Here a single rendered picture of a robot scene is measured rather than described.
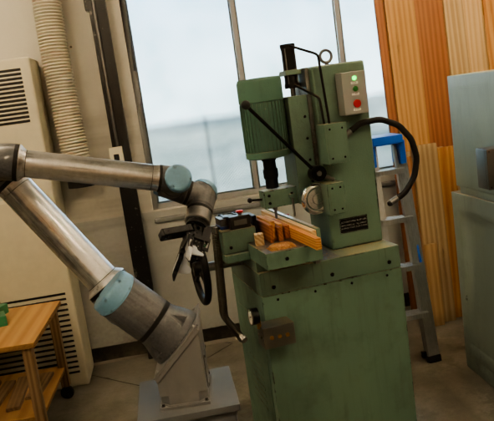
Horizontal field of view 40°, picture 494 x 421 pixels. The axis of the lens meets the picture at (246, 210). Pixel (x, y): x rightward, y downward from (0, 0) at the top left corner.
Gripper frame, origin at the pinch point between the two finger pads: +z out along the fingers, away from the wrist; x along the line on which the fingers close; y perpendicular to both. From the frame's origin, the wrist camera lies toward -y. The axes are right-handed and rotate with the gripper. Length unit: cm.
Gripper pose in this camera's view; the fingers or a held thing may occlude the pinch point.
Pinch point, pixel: (178, 271)
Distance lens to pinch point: 217.7
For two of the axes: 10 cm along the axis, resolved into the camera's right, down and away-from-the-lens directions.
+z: -1.5, 7.8, -6.1
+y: 9.0, 3.6, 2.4
